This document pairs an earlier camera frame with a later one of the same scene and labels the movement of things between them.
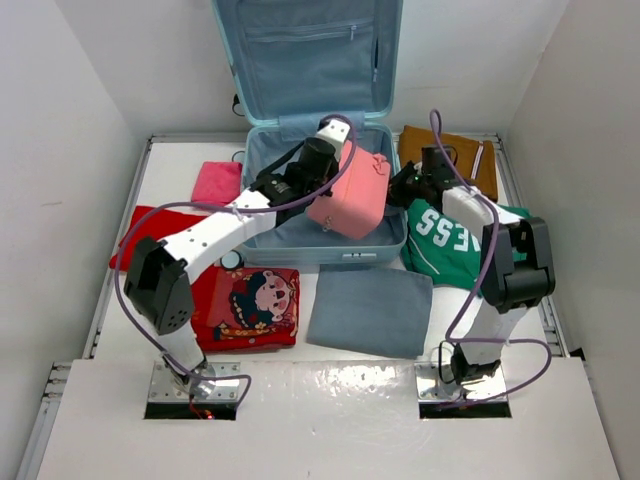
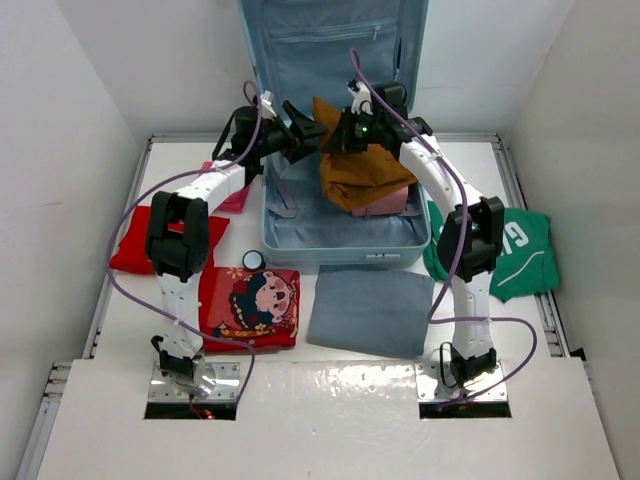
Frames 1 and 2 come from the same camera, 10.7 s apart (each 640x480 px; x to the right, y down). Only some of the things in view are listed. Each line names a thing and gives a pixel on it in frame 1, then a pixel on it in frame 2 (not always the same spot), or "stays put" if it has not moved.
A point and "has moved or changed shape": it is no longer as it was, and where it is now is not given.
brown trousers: [476, 160] to [354, 176]
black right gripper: [395, 195] to [342, 139]
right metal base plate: [436, 384] stays put
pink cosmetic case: [360, 200] has moved or changed shape
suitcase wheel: [232, 260] to [253, 260]
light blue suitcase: [294, 63] has moved or changed shape
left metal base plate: [167, 387] stays put
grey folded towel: [370, 309] stays put
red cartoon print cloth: [246, 309] stays put
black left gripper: [333, 170] to [301, 126]
